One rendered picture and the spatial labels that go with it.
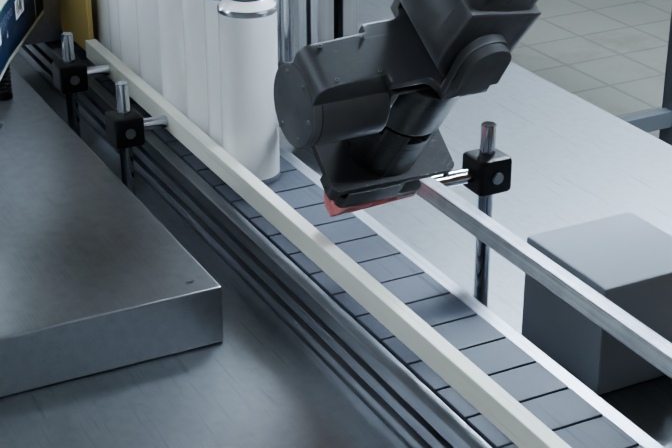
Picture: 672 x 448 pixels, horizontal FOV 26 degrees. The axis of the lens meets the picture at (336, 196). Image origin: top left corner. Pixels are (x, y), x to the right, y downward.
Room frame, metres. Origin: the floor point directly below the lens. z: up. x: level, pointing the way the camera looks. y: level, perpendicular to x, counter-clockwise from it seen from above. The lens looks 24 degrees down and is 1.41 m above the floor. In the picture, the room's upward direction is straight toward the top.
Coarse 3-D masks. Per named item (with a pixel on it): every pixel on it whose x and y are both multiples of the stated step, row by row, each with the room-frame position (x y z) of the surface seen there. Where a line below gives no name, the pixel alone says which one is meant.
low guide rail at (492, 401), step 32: (96, 64) 1.46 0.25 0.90; (160, 96) 1.32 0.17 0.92; (192, 128) 1.23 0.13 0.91; (224, 160) 1.16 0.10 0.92; (256, 192) 1.10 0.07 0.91; (288, 224) 1.04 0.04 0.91; (320, 256) 0.99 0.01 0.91; (352, 288) 0.95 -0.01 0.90; (384, 288) 0.92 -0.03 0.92; (384, 320) 0.90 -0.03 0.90; (416, 320) 0.88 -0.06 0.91; (416, 352) 0.86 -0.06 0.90; (448, 352) 0.83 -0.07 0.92; (480, 384) 0.79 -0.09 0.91; (512, 416) 0.76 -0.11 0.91
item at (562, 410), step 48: (288, 192) 1.17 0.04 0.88; (288, 240) 1.07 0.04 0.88; (336, 240) 1.07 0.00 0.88; (384, 240) 1.07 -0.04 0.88; (336, 288) 0.99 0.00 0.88; (432, 288) 0.99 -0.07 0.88; (384, 336) 0.92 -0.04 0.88; (480, 336) 0.92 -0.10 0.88; (432, 384) 0.85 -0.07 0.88; (528, 384) 0.85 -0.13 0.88; (480, 432) 0.79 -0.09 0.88; (576, 432) 0.79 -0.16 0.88; (624, 432) 0.79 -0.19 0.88
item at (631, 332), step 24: (432, 192) 0.99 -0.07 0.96; (456, 216) 0.96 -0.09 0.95; (480, 216) 0.95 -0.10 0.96; (504, 240) 0.91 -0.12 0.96; (528, 264) 0.88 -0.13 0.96; (552, 264) 0.87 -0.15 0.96; (552, 288) 0.86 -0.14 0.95; (576, 288) 0.84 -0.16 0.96; (600, 312) 0.81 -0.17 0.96; (624, 312) 0.80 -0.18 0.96; (624, 336) 0.79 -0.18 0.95; (648, 336) 0.77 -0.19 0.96; (648, 360) 0.77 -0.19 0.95
